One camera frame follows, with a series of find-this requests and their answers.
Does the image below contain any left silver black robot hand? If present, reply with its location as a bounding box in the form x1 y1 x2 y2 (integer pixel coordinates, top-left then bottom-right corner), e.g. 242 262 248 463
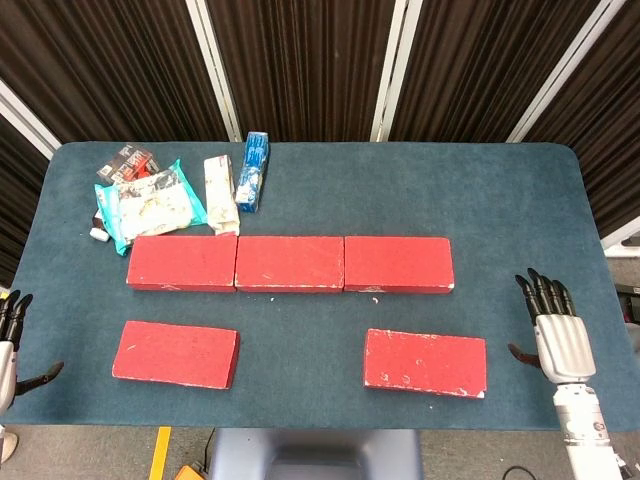
0 289 65 416

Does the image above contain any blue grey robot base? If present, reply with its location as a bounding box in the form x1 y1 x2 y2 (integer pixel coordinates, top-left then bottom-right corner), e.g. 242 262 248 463
209 428 425 480

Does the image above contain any teal white snack bag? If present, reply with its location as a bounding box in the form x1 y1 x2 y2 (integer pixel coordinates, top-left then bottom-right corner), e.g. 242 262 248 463
93 158 209 257

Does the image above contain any red brick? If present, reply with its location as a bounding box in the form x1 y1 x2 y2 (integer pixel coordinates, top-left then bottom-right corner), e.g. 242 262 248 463
126 234 239 293
363 328 488 399
343 235 456 295
111 320 241 390
234 235 346 294

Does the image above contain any blue felt table cover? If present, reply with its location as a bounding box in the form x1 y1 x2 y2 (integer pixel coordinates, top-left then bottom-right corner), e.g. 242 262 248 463
4 141 640 434

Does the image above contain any blue snack box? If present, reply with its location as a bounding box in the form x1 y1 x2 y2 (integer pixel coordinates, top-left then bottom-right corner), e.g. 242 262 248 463
234 131 271 214

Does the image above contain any white partition frame post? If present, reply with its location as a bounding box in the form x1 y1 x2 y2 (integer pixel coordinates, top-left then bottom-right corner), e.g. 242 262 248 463
184 0 244 143
506 0 621 144
369 0 424 143
599 214 640 251
0 79 62 159

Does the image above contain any white snack packet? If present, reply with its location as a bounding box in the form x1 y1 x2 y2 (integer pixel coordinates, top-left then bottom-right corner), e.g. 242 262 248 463
203 154 241 236

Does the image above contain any brown corrugated partition panel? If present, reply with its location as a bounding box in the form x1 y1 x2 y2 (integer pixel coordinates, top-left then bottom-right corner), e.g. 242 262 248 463
522 0 640 239
206 0 401 143
0 112 51 289
388 0 602 144
0 0 232 146

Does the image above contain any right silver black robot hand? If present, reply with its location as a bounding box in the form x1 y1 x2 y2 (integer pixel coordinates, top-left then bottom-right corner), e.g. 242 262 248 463
508 267 597 385

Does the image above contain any black red snack box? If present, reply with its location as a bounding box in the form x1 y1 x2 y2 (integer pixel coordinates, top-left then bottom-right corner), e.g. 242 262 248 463
96 143 161 185

